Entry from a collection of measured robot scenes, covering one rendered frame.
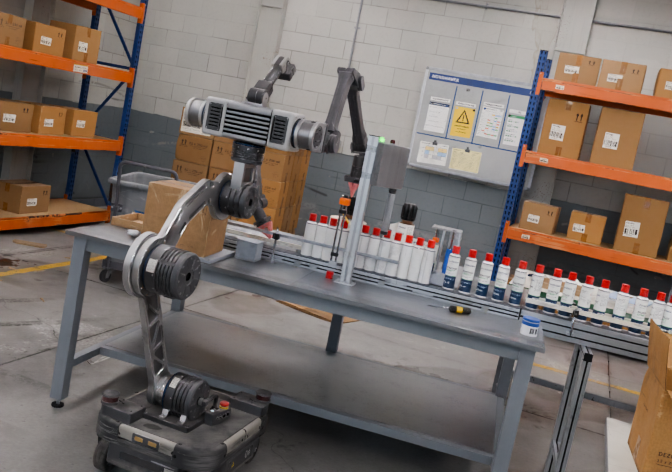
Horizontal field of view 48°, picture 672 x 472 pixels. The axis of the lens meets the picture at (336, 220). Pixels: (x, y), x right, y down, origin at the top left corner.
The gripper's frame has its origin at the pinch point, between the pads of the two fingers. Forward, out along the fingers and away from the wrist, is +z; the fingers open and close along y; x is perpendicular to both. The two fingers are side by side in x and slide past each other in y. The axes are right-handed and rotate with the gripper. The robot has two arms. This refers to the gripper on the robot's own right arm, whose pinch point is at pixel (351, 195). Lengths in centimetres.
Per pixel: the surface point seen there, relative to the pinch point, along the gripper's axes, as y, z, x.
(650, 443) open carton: -122, 24, 162
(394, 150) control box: -20.8, -27.6, 30.5
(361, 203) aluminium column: -12.0, -2.1, 35.4
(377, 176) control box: -16.7, -15.4, 36.2
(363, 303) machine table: -27, 33, 66
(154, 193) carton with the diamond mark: 72, 10, 65
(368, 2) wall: 114, -147, -450
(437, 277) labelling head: -50, 26, 17
